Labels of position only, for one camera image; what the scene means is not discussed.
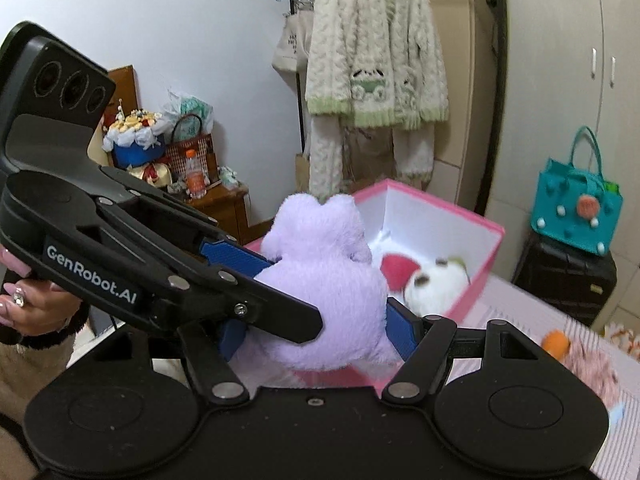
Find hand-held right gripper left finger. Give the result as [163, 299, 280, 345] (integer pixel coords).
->
[84, 319, 250, 406]

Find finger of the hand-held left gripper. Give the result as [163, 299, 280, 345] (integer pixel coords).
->
[99, 199, 324, 345]
[101, 165, 275, 279]

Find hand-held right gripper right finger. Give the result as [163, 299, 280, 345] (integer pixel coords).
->
[381, 296, 552, 405]

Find purple plush toy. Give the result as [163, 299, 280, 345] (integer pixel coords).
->
[252, 192, 401, 373]

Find white brown plush toy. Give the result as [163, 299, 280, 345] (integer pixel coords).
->
[404, 257, 473, 317]

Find red pink plush toy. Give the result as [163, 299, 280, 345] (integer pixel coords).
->
[378, 254, 420, 292]

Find pink cardboard box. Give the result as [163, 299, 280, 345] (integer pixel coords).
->
[245, 178, 505, 391]

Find orange ball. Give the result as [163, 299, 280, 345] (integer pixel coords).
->
[541, 329, 572, 358]

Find pink floral cloth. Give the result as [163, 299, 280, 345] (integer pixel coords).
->
[560, 340, 621, 406]

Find person's left forearm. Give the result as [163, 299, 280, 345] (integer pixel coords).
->
[0, 317, 87, 480]

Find person's left hand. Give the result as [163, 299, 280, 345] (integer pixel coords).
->
[0, 247, 92, 338]

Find wooden nightstand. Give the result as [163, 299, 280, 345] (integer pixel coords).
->
[187, 185, 251, 247]

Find white crumpled tissue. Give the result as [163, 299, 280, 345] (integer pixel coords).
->
[217, 165, 242, 191]

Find orange drink bottle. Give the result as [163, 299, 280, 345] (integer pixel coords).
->
[184, 149, 207, 199]

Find flower bouquet blue wrap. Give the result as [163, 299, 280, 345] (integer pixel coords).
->
[101, 101, 168, 168]

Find brown paper bag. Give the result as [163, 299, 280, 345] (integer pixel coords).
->
[295, 152, 312, 196]

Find small gold bouquet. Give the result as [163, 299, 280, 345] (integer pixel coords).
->
[127, 160, 177, 192]

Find striped bed sheet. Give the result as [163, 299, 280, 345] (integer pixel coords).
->
[450, 274, 640, 478]

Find brown woven basket bag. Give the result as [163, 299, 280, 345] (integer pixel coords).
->
[164, 114, 217, 183]

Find clear plastic bag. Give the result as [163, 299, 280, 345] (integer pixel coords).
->
[161, 87, 216, 131]

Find black clothes rack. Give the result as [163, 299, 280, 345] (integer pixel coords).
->
[287, 0, 308, 161]

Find black suitcase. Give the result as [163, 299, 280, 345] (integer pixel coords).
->
[511, 232, 618, 331]

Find white fuzzy pants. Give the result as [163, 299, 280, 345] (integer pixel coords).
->
[307, 120, 436, 200]

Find teal felt tote bag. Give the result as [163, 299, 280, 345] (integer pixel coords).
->
[530, 126, 625, 258]

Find beige canvas tote bag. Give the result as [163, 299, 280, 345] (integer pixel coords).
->
[271, 0, 316, 91]

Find white green fuzzy jacket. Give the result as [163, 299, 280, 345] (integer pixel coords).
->
[305, 0, 449, 131]

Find beige wardrobe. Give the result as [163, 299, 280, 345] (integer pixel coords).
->
[425, 0, 640, 311]

